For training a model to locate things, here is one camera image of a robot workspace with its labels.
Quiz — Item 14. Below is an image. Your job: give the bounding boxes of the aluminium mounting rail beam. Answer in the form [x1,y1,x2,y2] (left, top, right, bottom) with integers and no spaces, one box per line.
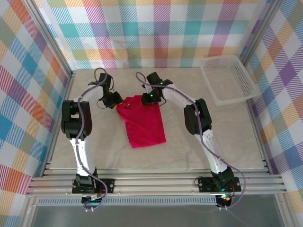
[26,169,288,197]

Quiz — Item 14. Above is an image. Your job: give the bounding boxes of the grey slotted cable duct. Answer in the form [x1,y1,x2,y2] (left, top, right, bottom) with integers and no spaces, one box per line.
[37,198,217,206]

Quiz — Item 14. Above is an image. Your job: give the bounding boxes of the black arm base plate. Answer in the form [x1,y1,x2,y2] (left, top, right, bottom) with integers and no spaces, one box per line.
[197,176,241,192]
[72,178,115,194]

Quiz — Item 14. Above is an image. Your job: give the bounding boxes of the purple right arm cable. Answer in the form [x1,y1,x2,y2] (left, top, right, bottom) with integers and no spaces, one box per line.
[135,72,247,211]

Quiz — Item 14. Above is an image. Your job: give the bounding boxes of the aluminium table side rail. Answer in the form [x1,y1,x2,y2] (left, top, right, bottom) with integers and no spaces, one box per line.
[246,99,272,175]
[41,70,78,178]

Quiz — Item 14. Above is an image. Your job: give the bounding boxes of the red t-shirt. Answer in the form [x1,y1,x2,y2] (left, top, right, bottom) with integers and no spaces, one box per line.
[116,95,167,149]

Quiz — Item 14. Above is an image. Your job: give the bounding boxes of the white plastic mesh basket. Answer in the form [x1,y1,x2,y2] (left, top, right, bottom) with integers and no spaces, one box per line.
[200,55,261,106]

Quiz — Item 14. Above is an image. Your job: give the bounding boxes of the aluminium frame post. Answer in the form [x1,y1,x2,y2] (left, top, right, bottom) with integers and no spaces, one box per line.
[22,0,78,80]
[238,0,284,69]

